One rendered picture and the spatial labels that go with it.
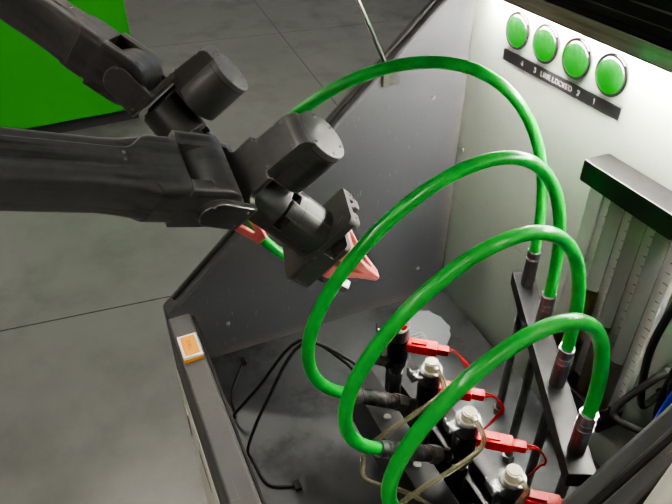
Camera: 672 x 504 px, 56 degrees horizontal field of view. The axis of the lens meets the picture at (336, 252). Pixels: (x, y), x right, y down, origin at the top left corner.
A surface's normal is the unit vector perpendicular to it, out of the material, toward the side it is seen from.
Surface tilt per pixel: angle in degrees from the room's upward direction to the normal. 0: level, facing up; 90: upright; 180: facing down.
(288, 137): 54
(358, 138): 90
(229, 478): 0
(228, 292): 90
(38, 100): 90
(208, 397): 0
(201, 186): 38
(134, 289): 0
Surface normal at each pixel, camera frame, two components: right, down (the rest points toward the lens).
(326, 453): 0.00, -0.80
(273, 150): -0.54, -0.11
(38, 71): 0.44, 0.54
